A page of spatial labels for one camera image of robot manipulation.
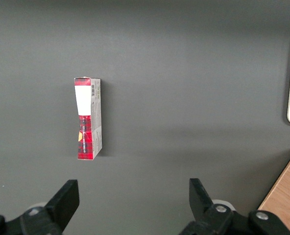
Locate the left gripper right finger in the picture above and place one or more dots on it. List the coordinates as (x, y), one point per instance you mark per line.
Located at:
(200, 203)

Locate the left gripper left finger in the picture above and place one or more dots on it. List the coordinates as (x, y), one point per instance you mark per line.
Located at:
(64, 203)

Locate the red tartan shortbread box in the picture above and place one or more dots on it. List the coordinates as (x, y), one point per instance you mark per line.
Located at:
(86, 137)

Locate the wooden drawer cabinet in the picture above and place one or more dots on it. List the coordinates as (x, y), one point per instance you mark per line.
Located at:
(287, 195)

